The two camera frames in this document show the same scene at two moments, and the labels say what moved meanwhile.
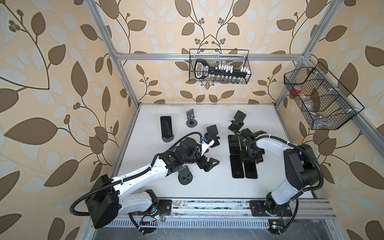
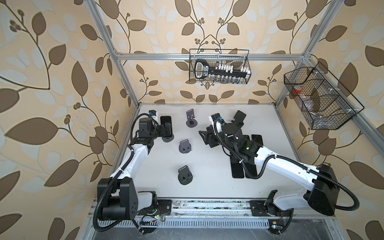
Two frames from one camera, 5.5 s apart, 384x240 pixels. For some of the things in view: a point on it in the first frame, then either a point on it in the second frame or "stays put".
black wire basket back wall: x=219 y=66 stays put
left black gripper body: x=195 y=157 to x=158 y=132
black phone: x=166 y=126 stays put
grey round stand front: x=185 y=176 stays put
